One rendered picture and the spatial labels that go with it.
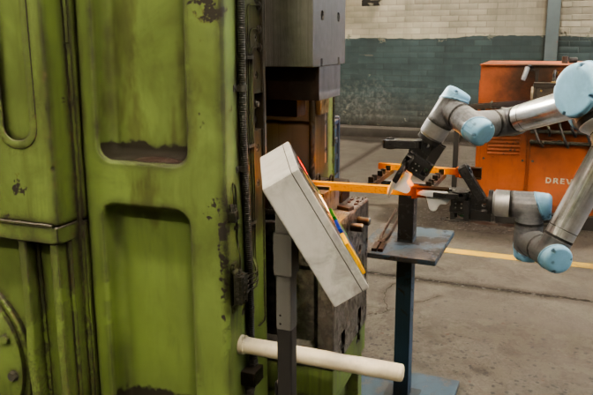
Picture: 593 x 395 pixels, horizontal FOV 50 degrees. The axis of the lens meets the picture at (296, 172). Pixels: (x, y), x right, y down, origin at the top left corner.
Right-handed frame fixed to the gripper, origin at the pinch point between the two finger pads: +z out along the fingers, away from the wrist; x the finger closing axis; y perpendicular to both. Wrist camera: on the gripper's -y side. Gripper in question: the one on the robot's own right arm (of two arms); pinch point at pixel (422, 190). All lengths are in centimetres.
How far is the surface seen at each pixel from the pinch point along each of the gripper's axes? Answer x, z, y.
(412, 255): 36.5, 9.2, 32.9
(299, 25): -17, 31, -48
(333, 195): 1.2, 27.7, 3.7
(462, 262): 230, 12, 102
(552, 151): 342, -41, 43
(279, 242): -60, 20, -1
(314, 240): -72, 8, -6
